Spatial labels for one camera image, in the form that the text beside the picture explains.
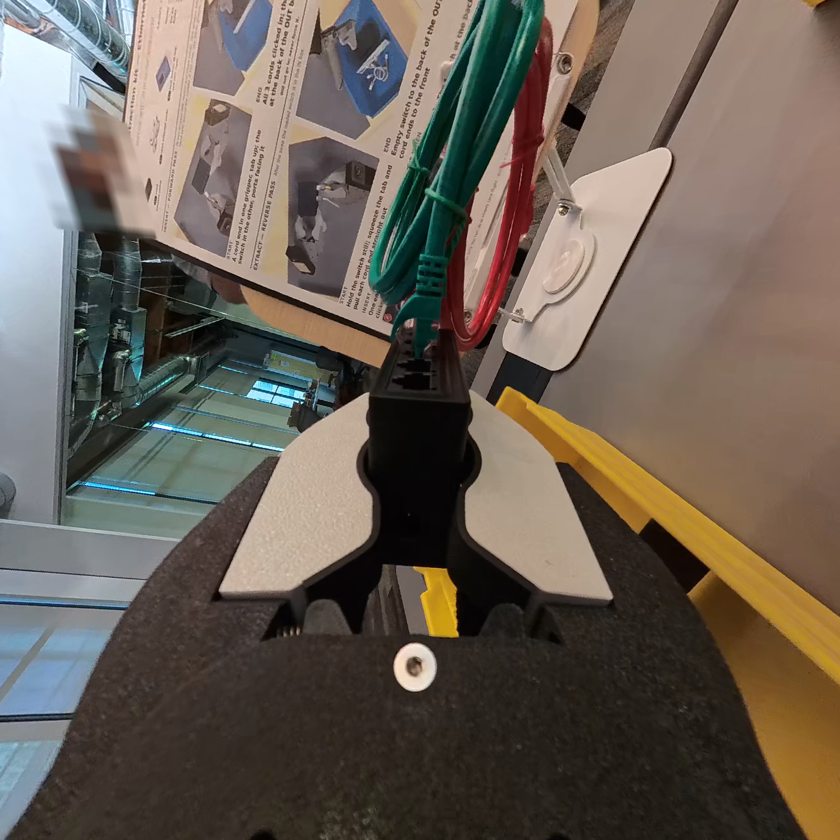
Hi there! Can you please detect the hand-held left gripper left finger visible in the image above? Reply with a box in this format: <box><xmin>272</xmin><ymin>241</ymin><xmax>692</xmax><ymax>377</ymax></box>
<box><xmin>218</xmin><ymin>397</ymin><xmax>383</xmax><ymax>605</ymax></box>

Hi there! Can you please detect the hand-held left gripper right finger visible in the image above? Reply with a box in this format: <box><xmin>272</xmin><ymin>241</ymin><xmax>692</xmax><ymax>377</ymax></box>
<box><xmin>451</xmin><ymin>394</ymin><xmax>614</xmax><ymax>605</ymax></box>

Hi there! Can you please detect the black ethernet switch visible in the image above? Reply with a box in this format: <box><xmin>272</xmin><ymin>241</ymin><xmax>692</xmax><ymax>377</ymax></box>
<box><xmin>367</xmin><ymin>328</ymin><xmax>473</xmax><ymax>567</ymax></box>

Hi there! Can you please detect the green ethernet cable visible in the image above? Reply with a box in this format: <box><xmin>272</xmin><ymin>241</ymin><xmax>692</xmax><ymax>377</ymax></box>
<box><xmin>367</xmin><ymin>0</ymin><xmax>546</xmax><ymax>358</ymax></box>

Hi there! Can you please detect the yellow plastic bin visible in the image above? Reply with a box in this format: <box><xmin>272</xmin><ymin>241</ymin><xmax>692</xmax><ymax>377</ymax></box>
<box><xmin>416</xmin><ymin>387</ymin><xmax>840</xmax><ymax>840</ymax></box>

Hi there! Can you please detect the red ethernet cable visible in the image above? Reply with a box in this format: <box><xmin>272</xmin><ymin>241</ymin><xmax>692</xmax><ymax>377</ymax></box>
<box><xmin>446</xmin><ymin>16</ymin><xmax>555</xmax><ymax>352</ymax></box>

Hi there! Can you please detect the white poster stand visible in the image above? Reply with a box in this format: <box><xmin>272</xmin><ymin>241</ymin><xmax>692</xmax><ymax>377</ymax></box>
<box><xmin>462</xmin><ymin>52</ymin><xmax>673</xmax><ymax>371</ymax></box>

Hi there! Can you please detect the instruction poster board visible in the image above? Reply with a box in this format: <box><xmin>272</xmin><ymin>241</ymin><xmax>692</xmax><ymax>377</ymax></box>
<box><xmin>121</xmin><ymin>0</ymin><xmax>599</xmax><ymax>358</ymax></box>

